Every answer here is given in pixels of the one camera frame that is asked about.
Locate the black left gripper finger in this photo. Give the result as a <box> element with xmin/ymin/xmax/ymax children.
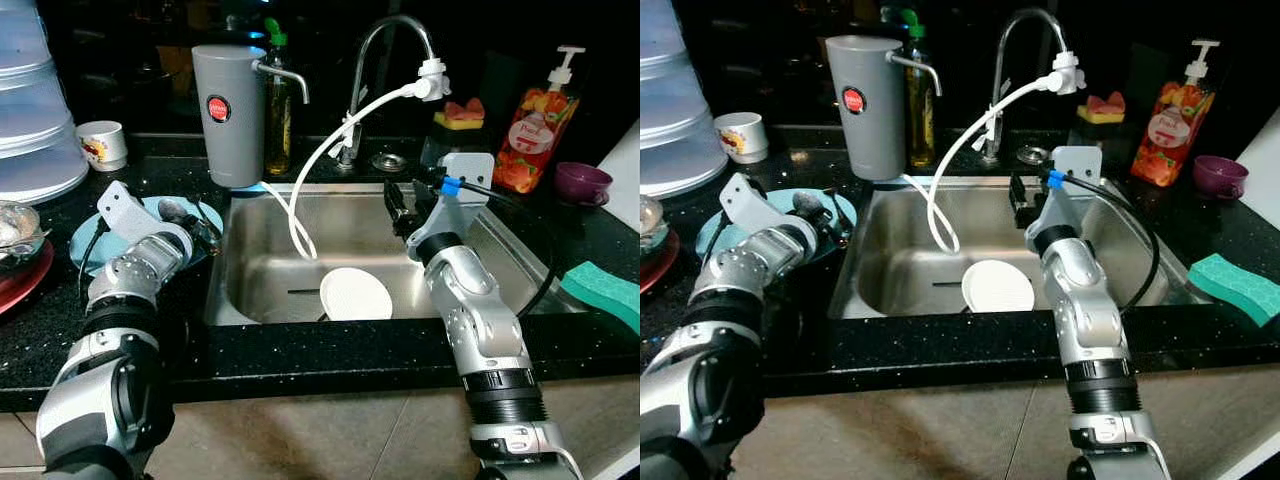
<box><xmin>826</xmin><ymin>200</ymin><xmax>856</xmax><ymax>247</ymax></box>
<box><xmin>193</xmin><ymin>208</ymin><xmax>224</xmax><ymax>254</ymax></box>

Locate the white ceramic bowl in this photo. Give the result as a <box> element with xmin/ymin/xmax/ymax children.
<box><xmin>961</xmin><ymin>260</ymin><xmax>1037</xmax><ymax>315</ymax></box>
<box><xmin>320</xmin><ymin>267</ymin><xmax>395</xmax><ymax>322</ymax></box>

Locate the grey kitchen cabinet front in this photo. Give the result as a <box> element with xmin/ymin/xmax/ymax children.
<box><xmin>735</xmin><ymin>362</ymin><xmax>1280</xmax><ymax>480</ymax></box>
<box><xmin>0</xmin><ymin>375</ymin><xmax>641</xmax><ymax>480</ymax></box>

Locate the light blue plate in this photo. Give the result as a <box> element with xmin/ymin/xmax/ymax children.
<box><xmin>70</xmin><ymin>196</ymin><xmax>225</xmax><ymax>277</ymax></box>
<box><xmin>697</xmin><ymin>188</ymin><xmax>859</xmax><ymax>264</ymax></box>

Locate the stainless steel sink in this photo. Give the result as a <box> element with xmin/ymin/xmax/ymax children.
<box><xmin>828</xmin><ymin>178</ymin><xmax>1217</xmax><ymax>320</ymax></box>
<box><xmin>205</xmin><ymin>183</ymin><xmax>587</xmax><ymax>327</ymax></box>

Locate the white printed mug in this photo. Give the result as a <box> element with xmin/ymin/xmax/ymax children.
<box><xmin>713</xmin><ymin>112</ymin><xmax>770</xmax><ymax>166</ymax></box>
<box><xmin>76</xmin><ymin>121</ymin><xmax>130</xmax><ymax>173</ymax></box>

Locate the grey water filter canister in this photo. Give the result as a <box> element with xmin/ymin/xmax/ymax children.
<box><xmin>826</xmin><ymin>35</ymin><xmax>944</xmax><ymax>183</ymax></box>
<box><xmin>191</xmin><ymin>44</ymin><xmax>311</xmax><ymax>190</ymax></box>

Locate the yellow and red sponge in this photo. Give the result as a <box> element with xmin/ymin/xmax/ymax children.
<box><xmin>1077</xmin><ymin>91</ymin><xmax>1127</xmax><ymax>125</ymax></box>
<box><xmin>434</xmin><ymin>97</ymin><xmax>487</xmax><ymax>132</ymax></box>

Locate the chrome gooseneck faucet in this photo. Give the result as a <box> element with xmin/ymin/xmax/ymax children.
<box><xmin>335</xmin><ymin>14</ymin><xmax>442</xmax><ymax>172</ymax></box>
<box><xmin>980</xmin><ymin>7</ymin><xmax>1077</xmax><ymax>167</ymax></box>

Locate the oil bottle with green cap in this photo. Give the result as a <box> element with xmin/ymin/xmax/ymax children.
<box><xmin>900</xmin><ymin>8</ymin><xmax>937</xmax><ymax>170</ymax></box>
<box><xmin>262</xmin><ymin>17</ymin><xmax>295</xmax><ymax>178</ymax></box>

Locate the orange soap pump bottle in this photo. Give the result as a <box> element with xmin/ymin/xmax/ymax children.
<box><xmin>493</xmin><ymin>45</ymin><xmax>587</xmax><ymax>195</ymax></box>
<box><xmin>1130</xmin><ymin>39</ymin><xmax>1222</xmax><ymax>189</ymax></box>

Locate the white translucent plastic drawer tower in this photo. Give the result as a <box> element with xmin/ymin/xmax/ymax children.
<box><xmin>0</xmin><ymin>0</ymin><xmax>92</xmax><ymax>207</ymax></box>
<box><xmin>640</xmin><ymin>0</ymin><xmax>732</xmax><ymax>199</ymax></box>

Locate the stainless steel bowl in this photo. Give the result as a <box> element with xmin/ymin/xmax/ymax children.
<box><xmin>0</xmin><ymin>200</ymin><xmax>50</xmax><ymax>267</ymax></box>
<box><xmin>640</xmin><ymin>195</ymin><xmax>670</xmax><ymax>252</ymax></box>

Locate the pink plate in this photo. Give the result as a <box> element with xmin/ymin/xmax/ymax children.
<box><xmin>640</xmin><ymin>230</ymin><xmax>682</xmax><ymax>295</ymax></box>
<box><xmin>0</xmin><ymin>238</ymin><xmax>57</xmax><ymax>317</ymax></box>

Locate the purple cup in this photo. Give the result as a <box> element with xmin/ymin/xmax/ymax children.
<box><xmin>555</xmin><ymin>162</ymin><xmax>615</xmax><ymax>208</ymax></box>
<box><xmin>1192</xmin><ymin>155</ymin><xmax>1250</xmax><ymax>201</ymax></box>

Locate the white cutting board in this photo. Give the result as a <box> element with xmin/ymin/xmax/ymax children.
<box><xmin>1235</xmin><ymin>105</ymin><xmax>1280</xmax><ymax>202</ymax></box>
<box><xmin>598</xmin><ymin>120</ymin><xmax>641</xmax><ymax>232</ymax></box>

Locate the green sponge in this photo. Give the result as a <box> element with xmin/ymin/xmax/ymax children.
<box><xmin>1188</xmin><ymin>253</ymin><xmax>1280</xmax><ymax>329</ymax></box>
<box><xmin>558</xmin><ymin>260</ymin><xmax>641</xmax><ymax>337</ymax></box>

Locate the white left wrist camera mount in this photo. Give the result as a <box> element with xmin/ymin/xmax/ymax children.
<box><xmin>718</xmin><ymin>173</ymin><xmax>813</xmax><ymax>241</ymax></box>
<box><xmin>97</xmin><ymin>181</ymin><xmax>192</xmax><ymax>247</ymax></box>

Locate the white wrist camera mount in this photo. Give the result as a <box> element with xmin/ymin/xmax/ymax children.
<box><xmin>718</xmin><ymin>173</ymin><xmax>813</xmax><ymax>241</ymax></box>
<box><xmin>418</xmin><ymin>153</ymin><xmax>497</xmax><ymax>242</ymax></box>
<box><xmin>1030</xmin><ymin>146</ymin><xmax>1104</xmax><ymax>227</ymax></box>
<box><xmin>97</xmin><ymin>181</ymin><xmax>192</xmax><ymax>247</ymax></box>

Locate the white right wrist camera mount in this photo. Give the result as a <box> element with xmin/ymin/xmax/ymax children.
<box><xmin>1030</xmin><ymin>146</ymin><xmax>1104</xmax><ymax>227</ymax></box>
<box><xmin>418</xmin><ymin>153</ymin><xmax>497</xmax><ymax>242</ymax></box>

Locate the white faucet hose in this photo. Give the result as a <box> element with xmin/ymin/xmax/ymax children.
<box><xmin>262</xmin><ymin>58</ymin><xmax>452</xmax><ymax>262</ymax></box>
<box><xmin>898</xmin><ymin>50</ymin><xmax>1087</xmax><ymax>255</ymax></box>

